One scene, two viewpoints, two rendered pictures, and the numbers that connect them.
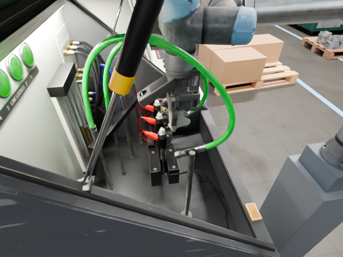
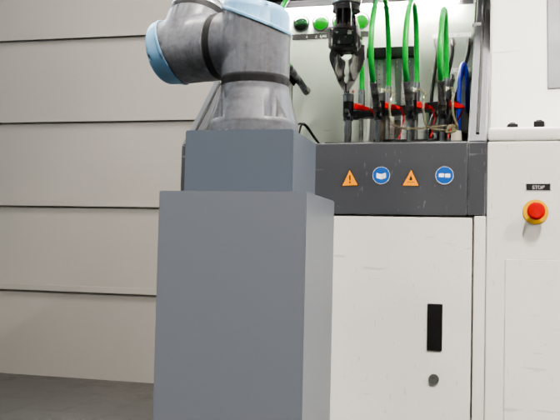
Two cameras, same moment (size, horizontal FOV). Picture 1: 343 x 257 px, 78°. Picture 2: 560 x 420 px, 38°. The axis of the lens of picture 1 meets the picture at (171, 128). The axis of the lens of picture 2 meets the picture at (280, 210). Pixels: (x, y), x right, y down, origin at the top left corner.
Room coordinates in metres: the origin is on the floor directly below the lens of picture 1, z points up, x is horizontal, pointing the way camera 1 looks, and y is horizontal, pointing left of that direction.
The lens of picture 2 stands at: (1.17, -1.91, 0.72)
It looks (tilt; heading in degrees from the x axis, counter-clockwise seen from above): 3 degrees up; 114
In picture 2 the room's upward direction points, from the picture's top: 1 degrees clockwise
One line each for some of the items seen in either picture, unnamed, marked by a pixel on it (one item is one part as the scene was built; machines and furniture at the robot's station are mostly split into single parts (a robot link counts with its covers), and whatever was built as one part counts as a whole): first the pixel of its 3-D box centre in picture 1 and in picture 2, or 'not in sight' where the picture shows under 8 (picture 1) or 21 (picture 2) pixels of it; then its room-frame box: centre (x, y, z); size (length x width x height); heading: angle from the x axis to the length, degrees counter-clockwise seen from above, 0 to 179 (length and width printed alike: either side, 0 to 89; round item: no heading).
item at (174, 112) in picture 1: (173, 111); (338, 56); (0.48, -0.01, 1.20); 0.05 x 0.02 x 0.09; 9
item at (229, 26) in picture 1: (225, 24); not in sight; (0.51, -0.12, 1.42); 0.11 x 0.11 x 0.08; 85
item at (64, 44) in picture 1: (79, 75); (450, 76); (0.69, 0.33, 1.20); 0.13 x 0.03 x 0.31; 9
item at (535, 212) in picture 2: not in sight; (535, 211); (0.98, -0.18, 0.80); 0.05 x 0.04 x 0.05; 9
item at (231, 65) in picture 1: (246, 61); not in sight; (3.07, -1.12, 0.24); 1.30 x 0.89 x 0.47; 104
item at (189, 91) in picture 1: (181, 88); (345, 29); (0.50, -0.03, 1.26); 0.09 x 0.08 x 0.12; 99
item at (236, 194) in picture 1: (222, 171); (327, 179); (0.53, -0.21, 0.87); 0.62 x 0.04 x 0.16; 9
